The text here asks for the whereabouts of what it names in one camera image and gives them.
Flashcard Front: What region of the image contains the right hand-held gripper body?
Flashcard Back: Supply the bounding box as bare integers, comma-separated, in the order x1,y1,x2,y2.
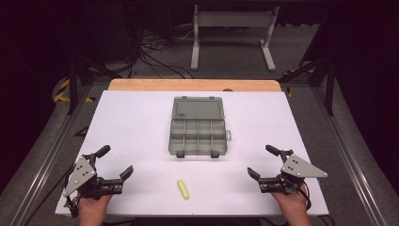
258,153,328,196

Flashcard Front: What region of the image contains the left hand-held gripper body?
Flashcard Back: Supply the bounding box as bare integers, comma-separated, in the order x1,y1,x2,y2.
63,153,124,202

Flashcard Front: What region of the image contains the small yellow bar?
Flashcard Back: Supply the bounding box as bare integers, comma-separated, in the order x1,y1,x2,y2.
176,178,191,201

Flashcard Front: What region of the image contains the grey clear plastic organizer box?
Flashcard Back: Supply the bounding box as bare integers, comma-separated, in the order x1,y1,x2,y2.
168,95,232,159

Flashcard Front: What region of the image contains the person's right hand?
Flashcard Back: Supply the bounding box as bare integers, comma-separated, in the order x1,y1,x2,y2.
271,186,312,218

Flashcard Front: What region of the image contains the person's left hand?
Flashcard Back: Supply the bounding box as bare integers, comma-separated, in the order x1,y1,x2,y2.
76,193,113,226

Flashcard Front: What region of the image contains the white table mat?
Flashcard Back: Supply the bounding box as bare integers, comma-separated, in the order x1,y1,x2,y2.
55,89,330,218

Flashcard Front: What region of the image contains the yellow black hazard tape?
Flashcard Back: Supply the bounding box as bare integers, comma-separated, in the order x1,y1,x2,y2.
52,78,96,104
282,66,316,98

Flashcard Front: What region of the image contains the black metal stand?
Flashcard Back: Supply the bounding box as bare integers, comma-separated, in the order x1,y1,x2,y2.
277,51,336,118
66,55,125,116

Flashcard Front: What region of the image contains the wooden table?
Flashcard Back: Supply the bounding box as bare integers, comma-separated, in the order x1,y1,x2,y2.
107,78,282,93

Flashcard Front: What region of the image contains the white metal stand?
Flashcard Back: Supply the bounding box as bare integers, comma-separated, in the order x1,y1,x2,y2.
190,4,280,73

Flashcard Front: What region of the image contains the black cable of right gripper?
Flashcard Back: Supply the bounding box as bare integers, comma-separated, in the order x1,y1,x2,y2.
297,180,313,212

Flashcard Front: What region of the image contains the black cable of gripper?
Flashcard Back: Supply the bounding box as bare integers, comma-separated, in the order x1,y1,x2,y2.
297,180,313,212
23,163,80,226

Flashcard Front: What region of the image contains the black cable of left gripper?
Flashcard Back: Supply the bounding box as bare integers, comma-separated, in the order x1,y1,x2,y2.
23,163,80,226

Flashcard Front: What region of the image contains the aluminium floor rail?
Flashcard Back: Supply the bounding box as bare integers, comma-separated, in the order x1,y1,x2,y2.
309,84,391,226
8,84,97,226

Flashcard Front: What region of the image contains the bundle of black floor cables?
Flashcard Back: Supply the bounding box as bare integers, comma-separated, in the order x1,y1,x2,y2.
123,18,197,80

